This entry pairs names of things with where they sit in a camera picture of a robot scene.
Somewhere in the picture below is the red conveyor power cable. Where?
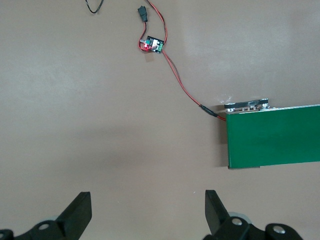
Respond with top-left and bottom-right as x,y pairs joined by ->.
138,0 -> 227,123

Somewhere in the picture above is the small motor controller board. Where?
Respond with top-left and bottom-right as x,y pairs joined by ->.
139,35 -> 165,55

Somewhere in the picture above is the small black plug connector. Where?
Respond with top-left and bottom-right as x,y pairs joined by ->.
136,5 -> 149,23

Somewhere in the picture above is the thin black looped cable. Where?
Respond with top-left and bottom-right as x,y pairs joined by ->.
84,0 -> 104,14

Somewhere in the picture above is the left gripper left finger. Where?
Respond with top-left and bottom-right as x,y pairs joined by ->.
55,191 -> 93,240

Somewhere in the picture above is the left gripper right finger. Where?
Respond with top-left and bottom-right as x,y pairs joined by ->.
204,189 -> 231,236

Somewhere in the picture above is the green conveyor belt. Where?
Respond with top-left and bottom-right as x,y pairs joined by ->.
223,97 -> 320,171

